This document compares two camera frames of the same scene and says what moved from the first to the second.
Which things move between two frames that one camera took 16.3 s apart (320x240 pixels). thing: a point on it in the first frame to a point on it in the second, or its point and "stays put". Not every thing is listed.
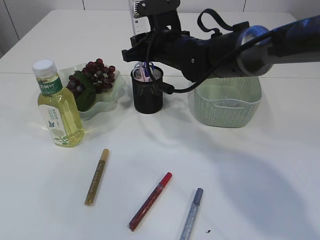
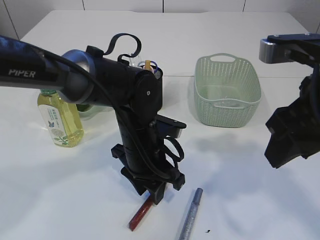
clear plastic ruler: (140, 25) to (133, 61)
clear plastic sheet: (231, 103) stays put
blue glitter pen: (192, 216) stays put
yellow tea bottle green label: (58, 110) stays put
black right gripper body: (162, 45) to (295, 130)
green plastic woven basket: (227, 102) stays put
